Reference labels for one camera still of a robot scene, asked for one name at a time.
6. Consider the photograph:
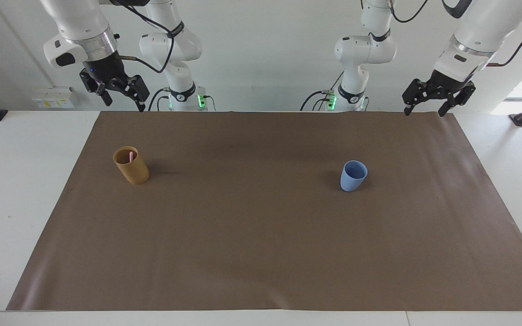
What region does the black cable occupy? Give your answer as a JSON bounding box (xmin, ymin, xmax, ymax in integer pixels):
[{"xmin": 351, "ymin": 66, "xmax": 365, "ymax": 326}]
[
  {"xmin": 115, "ymin": 0, "xmax": 174, "ymax": 75},
  {"xmin": 147, "ymin": 88, "xmax": 171, "ymax": 112},
  {"xmin": 300, "ymin": 72, "xmax": 346, "ymax": 112},
  {"xmin": 389, "ymin": 0, "xmax": 426, "ymax": 24},
  {"xmin": 486, "ymin": 0, "xmax": 522, "ymax": 68}
]

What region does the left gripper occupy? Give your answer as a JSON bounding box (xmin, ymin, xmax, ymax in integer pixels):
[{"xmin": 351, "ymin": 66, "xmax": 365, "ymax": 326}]
[{"xmin": 401, "ymin": 69, "xmax": 477, "ymax": 118}]

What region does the brown cardboard cup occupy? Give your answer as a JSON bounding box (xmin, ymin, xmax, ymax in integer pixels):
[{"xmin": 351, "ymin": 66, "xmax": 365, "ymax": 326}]
[{"xmin": 112, "ymin": 145, "xmax": 150, "ymax": 186}]

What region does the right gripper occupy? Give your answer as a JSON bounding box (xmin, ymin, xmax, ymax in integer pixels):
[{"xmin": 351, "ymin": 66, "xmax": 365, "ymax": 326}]
[{"xmin": 79, "ymin": 51, "xmax": 151, "ymax": 113}]

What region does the white wall socket box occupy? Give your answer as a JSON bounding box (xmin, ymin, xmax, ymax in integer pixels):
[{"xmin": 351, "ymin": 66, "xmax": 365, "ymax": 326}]
[{"xmin": 32, "ymin": 86, "xmax": 75, "ymax": 110}]

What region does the blue cup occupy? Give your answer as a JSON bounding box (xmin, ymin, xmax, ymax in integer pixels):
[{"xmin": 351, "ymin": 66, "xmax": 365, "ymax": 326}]
[{"xmin": 339, "ymin": 160, "xmax": 369, "ymax": 193}]

